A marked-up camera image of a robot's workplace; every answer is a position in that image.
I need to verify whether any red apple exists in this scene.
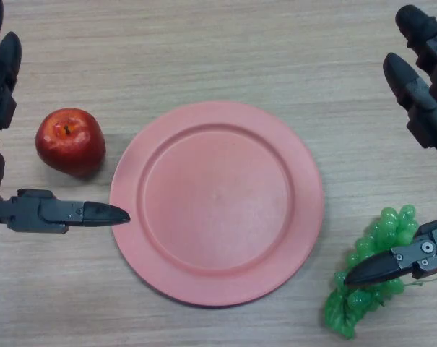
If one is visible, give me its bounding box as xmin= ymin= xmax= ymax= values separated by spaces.
xmin=35 ymin=108 xmax=106 ymax=178

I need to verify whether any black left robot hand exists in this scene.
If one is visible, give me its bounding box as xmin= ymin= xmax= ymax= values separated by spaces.
xmin=0 ymin=0 xmax=131 ymax=234

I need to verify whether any pink round plate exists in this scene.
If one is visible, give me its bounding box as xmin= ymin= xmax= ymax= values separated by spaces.
xmin=108 ymin=100 xmax=326 ymax=309

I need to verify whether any green grape bunch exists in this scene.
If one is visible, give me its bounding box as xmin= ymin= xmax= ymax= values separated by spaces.
xmin=322 ymin=204 xmax=437 ymax=340

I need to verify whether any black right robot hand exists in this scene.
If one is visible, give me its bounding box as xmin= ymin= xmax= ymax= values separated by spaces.
xmin=342 ymin=4 xmax=437 ymax=288

